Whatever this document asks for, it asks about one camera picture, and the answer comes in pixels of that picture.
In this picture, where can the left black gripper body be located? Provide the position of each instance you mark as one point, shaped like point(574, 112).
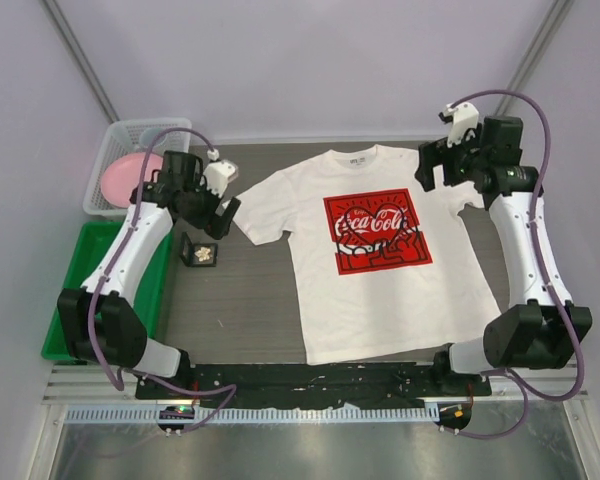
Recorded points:
point(203, 204)

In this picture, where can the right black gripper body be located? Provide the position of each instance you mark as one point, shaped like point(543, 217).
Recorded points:
point(461, 161)

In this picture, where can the gold flower brooch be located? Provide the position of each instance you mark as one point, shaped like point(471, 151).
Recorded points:
point(203, 254)

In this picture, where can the white printed t-shirt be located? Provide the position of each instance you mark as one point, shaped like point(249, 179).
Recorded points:
point(381, 266)

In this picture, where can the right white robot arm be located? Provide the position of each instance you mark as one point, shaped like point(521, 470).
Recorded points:
point(542, 328)

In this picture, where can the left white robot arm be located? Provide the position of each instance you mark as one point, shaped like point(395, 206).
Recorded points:
point(98, 320)

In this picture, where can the black brooch box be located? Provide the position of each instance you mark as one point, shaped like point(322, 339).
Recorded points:
point(187, 252)

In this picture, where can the pink plate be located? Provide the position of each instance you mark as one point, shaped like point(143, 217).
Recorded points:
point(120, 179)

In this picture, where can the light blue cup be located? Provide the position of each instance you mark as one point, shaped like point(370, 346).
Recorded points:
point(156, 140)

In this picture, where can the green plastic tray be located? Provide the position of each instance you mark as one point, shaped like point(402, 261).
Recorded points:
point(93, 242)

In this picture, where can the white plastic basket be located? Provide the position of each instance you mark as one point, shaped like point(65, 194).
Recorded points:
point(119, 140)

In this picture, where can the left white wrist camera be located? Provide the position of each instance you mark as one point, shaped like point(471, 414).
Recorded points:
point(218, 175)

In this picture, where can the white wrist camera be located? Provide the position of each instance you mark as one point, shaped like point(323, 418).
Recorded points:
point(218, 175)
point(463, 117)

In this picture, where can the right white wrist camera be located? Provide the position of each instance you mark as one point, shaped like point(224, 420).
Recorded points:
point(463, 117)

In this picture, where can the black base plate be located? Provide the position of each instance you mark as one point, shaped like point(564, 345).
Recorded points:
point(366, 385)

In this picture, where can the white slotted cable duct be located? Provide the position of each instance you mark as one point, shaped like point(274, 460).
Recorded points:
point(176, 414)

